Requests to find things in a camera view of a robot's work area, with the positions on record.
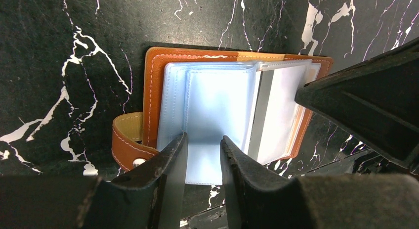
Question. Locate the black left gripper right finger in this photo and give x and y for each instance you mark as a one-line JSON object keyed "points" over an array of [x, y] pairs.
{"points": [[257, 198]]}

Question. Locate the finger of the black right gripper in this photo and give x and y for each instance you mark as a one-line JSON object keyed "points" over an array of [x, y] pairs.
{"points": [[376, 101]]}

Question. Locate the orange leather card holder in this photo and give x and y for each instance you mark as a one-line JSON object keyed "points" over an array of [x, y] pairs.
{"points": [[208, 94]]}

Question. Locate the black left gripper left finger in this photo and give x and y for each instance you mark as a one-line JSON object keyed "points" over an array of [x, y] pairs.
{"points": [[148, 197]]}

